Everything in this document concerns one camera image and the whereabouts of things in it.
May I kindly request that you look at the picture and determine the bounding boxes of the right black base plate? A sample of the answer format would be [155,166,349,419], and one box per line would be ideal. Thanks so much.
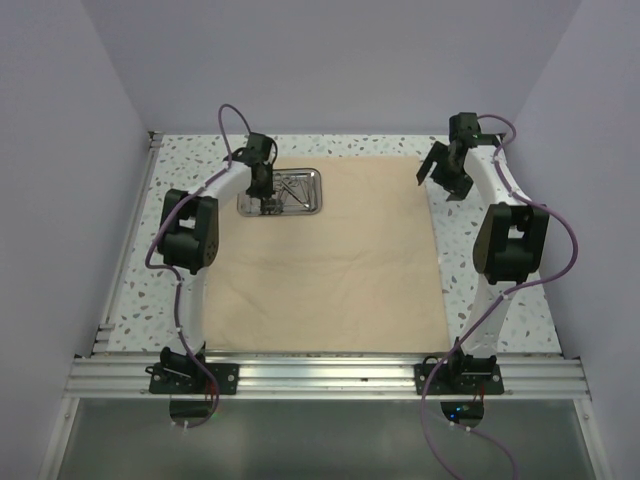
[413,363,505,396]

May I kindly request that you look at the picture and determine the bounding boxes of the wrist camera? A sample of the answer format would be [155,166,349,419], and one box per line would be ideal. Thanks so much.
[246,132,278,164]
[448,112,481,143]

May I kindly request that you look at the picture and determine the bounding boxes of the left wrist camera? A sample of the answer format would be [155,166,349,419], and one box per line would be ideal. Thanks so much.
[246,132,278,164]

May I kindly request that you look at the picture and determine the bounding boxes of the steel instrument tray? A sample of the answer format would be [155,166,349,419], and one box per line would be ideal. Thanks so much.
[237,168,323,217]

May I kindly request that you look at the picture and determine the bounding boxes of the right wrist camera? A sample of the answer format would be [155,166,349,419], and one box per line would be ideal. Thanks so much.
[448,112,481,143]

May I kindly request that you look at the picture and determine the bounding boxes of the beige cloth wrap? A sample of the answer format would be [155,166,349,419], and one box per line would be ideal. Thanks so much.
[204,156,450,353]

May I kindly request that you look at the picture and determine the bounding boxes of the aluminium rail frame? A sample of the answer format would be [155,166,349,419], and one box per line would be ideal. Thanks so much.
[63,353,590,400]

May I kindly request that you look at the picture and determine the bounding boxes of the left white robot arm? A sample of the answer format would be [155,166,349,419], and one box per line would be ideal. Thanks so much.
[145,160,274,393]

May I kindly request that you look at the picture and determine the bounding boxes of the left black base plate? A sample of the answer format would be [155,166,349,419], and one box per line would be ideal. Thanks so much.
[145,362,240,395]

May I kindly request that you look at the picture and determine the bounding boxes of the steel surgical scissors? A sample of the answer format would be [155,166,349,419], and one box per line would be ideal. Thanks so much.
[276,173,311,210]

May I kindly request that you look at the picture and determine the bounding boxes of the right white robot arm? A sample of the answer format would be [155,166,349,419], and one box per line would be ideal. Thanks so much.
[416,135,549,395]

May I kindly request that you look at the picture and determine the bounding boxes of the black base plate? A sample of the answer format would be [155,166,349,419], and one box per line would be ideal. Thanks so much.
[413,363,505,396]
[145,362,240,395]

